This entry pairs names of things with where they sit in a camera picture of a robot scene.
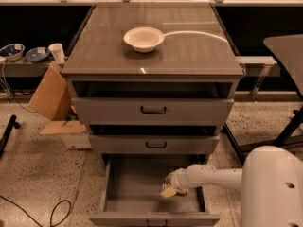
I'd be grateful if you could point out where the white bowl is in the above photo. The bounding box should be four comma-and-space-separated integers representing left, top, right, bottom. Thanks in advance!
123, 27, 165, 53

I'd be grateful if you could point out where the blue bowl far left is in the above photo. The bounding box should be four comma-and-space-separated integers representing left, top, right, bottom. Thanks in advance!
0, 44, 25, 61

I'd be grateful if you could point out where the black bar left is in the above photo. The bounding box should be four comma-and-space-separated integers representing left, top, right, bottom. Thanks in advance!
0, 115, 21, 157

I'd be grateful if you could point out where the blue bowl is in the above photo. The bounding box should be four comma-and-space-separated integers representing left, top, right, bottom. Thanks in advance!
0, 44, 25, 61
25, 47, 50, 63

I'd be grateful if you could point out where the grey middle drawer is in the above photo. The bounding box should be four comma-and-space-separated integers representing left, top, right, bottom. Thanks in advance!
89, 125, 219, 154

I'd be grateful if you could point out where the black floor cable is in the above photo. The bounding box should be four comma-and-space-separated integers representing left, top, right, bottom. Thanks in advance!
0, 194, 73, 227

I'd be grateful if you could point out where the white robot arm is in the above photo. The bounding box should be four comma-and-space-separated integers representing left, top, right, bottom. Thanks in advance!
160, 146, 303, 227

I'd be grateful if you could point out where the grey top drawer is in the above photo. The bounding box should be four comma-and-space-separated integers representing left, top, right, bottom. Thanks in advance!
73, 81, 234, 126

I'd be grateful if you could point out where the white paper cup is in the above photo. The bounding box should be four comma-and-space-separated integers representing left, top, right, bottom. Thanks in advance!
48, 43, 65, 64

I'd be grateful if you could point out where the brown cardboard box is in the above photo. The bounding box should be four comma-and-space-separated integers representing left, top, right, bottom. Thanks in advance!
28, 61, 91, 149

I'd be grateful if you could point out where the black metal stand frame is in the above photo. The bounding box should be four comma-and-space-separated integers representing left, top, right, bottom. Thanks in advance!
223, 106, 303, 164

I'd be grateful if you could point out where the grey bottom drawer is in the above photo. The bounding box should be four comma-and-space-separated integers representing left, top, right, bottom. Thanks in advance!
90, 154, 220, 227

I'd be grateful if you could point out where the grey drawer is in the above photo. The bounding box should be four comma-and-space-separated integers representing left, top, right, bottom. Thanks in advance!
73, 81, 234, 126
89, 125, 219, 154
90, 154, 220, 227

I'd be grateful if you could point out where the grey table right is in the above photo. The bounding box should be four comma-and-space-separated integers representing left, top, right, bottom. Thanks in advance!
263, 34, 303, 97

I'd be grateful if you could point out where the grey drawer cabinet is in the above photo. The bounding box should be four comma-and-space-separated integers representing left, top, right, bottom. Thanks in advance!
61, 2, 245, 172

